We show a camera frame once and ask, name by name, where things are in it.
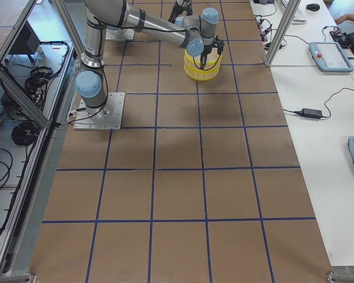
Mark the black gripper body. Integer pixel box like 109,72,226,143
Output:
203,37,225,55

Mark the yellow steamer layer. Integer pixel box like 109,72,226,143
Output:
184,65,219,81
184,47,221,75

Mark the black computer mouse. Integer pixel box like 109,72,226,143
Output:
306,3,320,12

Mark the black power adapter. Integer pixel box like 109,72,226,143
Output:
294,108,323,119

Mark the aluminium frame post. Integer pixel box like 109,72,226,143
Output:
264,0,301,67

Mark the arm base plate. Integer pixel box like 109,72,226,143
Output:
73,92,125,130

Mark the black cable coil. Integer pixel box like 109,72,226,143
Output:
11,120,38,147

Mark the aluminium frame rail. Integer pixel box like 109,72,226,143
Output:
0,62,51,128

